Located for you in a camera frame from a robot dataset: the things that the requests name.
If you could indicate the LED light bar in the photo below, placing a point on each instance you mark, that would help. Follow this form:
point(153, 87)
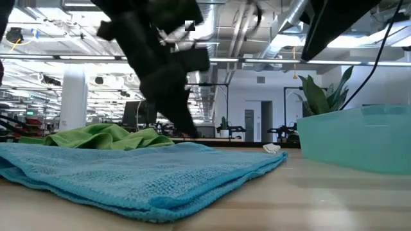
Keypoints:
point(86, 57)

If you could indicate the black background station frame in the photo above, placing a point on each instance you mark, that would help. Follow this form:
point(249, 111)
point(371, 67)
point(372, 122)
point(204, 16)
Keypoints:
point(284, 106)

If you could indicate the teal translucent plastic basket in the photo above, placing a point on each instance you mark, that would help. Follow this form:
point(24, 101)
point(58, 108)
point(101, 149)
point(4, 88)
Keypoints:
point(353, 141)

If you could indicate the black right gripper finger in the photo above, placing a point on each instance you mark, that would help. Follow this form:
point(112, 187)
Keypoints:
point(334, 16)
point(307, 29)

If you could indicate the blue microfiber towel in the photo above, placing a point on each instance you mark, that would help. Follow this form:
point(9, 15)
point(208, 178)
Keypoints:
point(128, 173)

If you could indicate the green microfiber towel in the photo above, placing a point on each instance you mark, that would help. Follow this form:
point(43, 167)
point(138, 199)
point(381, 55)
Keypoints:
point(96, 136)

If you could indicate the black background monitor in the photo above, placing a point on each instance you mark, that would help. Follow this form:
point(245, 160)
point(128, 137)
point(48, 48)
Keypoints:
point(131, 112)

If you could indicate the small cactus in white pot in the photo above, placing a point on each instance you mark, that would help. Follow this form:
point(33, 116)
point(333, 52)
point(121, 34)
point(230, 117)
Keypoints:
point(224, 133)

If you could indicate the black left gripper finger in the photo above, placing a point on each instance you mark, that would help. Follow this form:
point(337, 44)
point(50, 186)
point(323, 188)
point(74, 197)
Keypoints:
point(184, 109)
point(168, 109)

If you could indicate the white pillar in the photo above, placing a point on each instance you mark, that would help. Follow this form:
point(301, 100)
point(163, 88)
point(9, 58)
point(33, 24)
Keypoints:
point(73, 102)

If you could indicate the grey door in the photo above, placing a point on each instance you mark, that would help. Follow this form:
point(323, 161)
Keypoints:
point(249, 125)

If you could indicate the red cart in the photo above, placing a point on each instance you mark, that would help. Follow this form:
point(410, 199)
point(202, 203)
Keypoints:
point(32, 123)

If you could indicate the silver ceiling duct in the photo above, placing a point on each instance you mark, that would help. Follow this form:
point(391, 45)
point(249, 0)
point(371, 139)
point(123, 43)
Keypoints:
point(285, 22)

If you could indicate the snake plant in white pot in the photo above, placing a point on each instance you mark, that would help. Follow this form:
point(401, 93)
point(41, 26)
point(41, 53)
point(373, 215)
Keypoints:
point(316, 96)

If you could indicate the black aluminium table frame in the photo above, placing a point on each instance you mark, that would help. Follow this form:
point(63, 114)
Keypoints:
point(244, 144)

